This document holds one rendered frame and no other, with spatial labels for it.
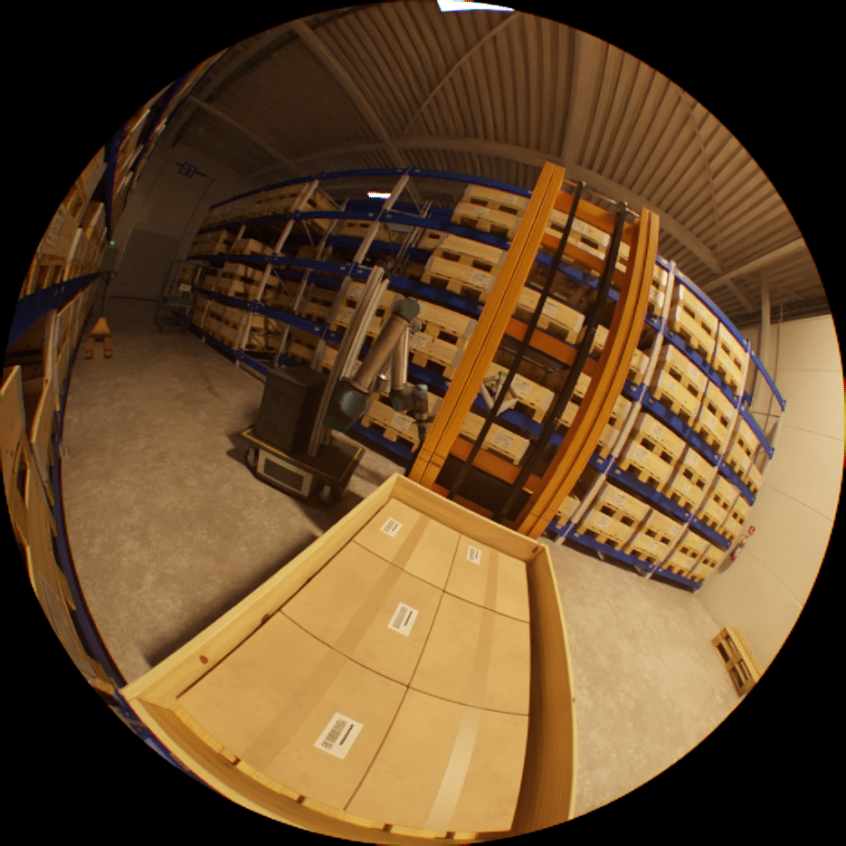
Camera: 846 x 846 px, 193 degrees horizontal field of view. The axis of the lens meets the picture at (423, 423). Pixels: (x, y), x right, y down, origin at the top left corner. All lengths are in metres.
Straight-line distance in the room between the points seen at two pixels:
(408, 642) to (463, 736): 0.30
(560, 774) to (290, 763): 0.54
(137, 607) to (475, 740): 1.37
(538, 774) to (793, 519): 5.58
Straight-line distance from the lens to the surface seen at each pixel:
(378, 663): 0.68
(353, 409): 1.40
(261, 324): 5.28
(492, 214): 3.30
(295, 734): 0.62
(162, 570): 1.59
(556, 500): 1.21
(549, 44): 6.71
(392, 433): 2.85
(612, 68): 6.69
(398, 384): 1.60
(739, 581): 6.07
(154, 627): 1.46
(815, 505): 5.97
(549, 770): 0.82
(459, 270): 2.89
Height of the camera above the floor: 1.29
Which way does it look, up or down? 14 degrees down
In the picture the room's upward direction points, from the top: 24 degrees clockwise
